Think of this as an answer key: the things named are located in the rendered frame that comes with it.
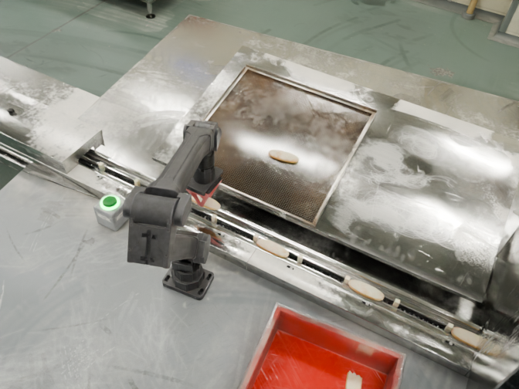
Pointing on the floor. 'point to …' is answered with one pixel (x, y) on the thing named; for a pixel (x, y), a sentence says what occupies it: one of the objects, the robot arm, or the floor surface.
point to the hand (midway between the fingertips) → (204, 199)
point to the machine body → (77, 105)
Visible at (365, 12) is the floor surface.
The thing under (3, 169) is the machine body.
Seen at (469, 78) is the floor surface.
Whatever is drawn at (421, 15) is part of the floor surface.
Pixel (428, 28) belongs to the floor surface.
